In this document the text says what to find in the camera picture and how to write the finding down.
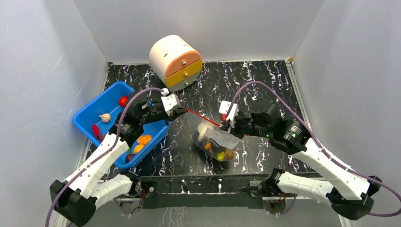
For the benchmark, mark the small beige garlic bulb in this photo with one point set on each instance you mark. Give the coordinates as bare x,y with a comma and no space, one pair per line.
105,118

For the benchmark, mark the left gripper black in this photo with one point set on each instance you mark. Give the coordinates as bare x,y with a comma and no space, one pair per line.
172,116

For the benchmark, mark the orange tangerine toy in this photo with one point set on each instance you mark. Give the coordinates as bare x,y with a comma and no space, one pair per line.
229,154

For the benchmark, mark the red orange pepper toy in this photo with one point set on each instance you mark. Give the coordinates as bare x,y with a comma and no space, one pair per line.
123,101

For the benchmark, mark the yellow banana toy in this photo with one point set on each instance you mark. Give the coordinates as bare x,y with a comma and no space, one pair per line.
221,156

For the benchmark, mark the white garlic toy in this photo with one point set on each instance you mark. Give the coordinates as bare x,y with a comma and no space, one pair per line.
202,128

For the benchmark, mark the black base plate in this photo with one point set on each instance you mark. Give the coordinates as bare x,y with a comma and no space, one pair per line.
196,191

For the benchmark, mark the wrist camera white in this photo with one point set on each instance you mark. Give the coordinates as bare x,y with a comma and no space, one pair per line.
228,112
170,101

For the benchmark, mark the blue plastic bin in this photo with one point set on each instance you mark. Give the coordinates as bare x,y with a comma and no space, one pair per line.
107,103

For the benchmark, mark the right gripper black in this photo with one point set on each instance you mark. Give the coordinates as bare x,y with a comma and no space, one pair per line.
234,129

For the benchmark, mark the clear zip top bag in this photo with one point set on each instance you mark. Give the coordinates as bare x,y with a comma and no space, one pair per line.
221,140

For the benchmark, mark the dark purple plum toy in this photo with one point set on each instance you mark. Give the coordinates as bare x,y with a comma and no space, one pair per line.
197,138

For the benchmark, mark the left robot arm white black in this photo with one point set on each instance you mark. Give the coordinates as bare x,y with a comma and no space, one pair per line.
80,195

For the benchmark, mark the red chili toy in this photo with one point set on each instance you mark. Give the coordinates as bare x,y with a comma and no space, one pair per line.
96,131

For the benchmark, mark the purple mangosteen toy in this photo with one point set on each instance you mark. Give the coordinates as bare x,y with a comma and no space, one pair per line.
129,157

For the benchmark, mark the round white drawer cabinet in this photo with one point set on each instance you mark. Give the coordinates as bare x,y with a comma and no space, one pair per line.
175,62

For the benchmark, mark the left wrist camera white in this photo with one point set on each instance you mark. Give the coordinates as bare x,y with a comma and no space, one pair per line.
170,101

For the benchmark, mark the crumpled orange food toy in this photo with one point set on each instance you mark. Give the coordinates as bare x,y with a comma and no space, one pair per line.
138,149

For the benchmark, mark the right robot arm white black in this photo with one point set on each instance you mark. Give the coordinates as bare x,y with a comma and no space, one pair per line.
348,195

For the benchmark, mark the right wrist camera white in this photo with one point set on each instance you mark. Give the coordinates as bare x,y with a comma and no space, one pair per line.
228,112

